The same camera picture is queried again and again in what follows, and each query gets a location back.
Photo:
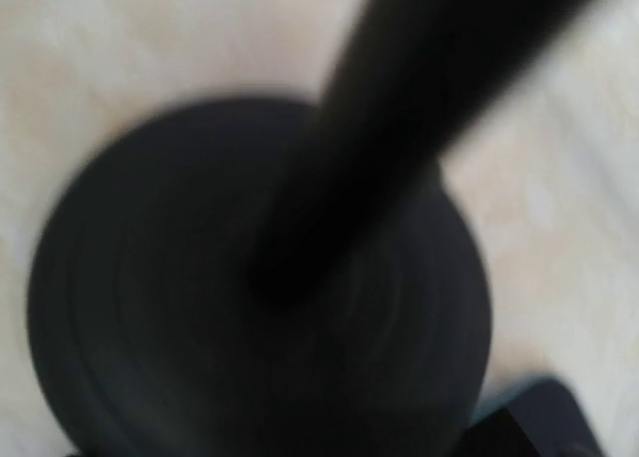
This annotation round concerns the black pole phone stand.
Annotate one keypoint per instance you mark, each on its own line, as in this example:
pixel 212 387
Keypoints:
pixel 258 276

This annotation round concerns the lone black smartphone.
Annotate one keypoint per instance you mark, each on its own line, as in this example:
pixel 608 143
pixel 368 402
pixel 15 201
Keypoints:
pixel 540 417

